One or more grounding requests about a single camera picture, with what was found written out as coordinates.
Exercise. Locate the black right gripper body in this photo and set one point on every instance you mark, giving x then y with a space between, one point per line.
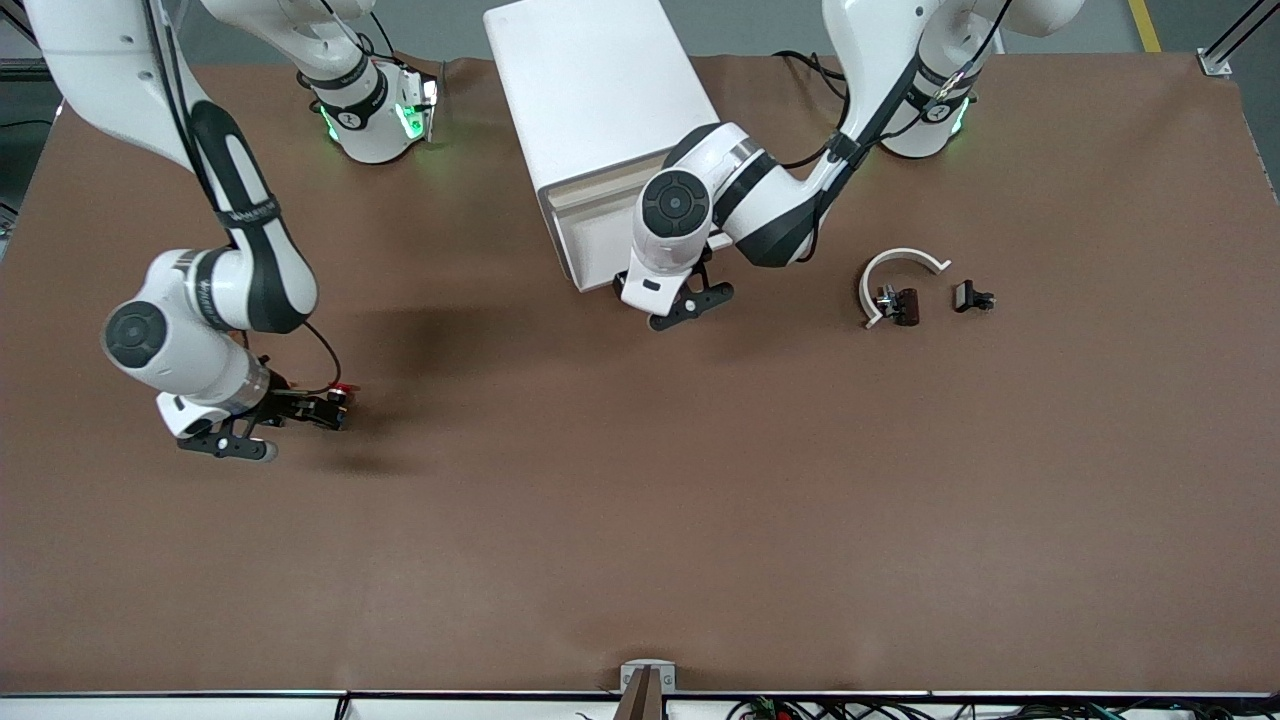
287 403

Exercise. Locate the white pull-out drawer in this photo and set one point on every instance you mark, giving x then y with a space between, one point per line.
590 240

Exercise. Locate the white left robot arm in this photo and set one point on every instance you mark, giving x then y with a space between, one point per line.
770 200

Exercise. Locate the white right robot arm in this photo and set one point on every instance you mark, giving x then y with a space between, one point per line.
250 270

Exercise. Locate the white drawer cabinet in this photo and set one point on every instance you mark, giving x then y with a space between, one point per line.
600 90

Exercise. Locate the black square push button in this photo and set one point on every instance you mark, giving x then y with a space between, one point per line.
967 296

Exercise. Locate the white half-round pipe clamp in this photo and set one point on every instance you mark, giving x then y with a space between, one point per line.
897 256

